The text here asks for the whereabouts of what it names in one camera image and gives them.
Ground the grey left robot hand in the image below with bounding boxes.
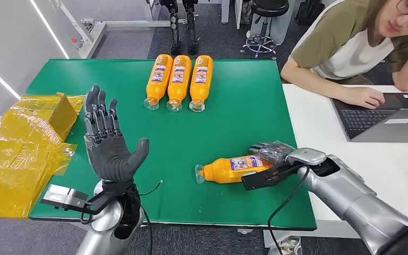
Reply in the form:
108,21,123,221
83,84,150,184

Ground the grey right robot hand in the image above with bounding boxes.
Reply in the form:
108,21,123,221
248,140,297,166

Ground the orange bottle with clear cap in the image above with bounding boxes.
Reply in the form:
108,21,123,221
166,55,192,112
189,55,214,113
194,155,275,185
143,54,174,111

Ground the white desk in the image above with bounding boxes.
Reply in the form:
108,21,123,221
282,83,408,240

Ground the green table mat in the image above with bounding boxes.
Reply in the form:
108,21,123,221
24,58,317,232

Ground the yellow film wrapped cardboard box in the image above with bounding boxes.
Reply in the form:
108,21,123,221
0,92,86,219

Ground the dark grey laptop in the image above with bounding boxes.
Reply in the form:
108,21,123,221
330,92,408,143

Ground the person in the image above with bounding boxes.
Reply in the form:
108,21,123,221
280,0,408,110

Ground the black robot leg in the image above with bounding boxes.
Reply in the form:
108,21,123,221
182,0,200,56
159,0,184,56

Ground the black round stool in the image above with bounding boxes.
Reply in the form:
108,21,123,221
240,0,291,60

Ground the black backpack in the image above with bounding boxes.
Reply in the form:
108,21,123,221
294,0,326,26

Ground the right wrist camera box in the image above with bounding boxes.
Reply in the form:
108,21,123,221
241,162,308,192

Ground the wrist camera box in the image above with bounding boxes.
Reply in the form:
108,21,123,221
40,184,89,213
241,162,308,192

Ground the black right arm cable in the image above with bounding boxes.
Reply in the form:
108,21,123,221
267,164,310,255

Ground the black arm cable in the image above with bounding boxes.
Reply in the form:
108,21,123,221
139,180,164,255
267,164,310,255

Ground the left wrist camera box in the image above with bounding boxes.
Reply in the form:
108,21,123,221
40,184,89,213

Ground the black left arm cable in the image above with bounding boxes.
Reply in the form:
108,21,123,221
139,180,164,255

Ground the white metal support frame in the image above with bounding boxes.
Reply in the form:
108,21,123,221
49,0,188,60

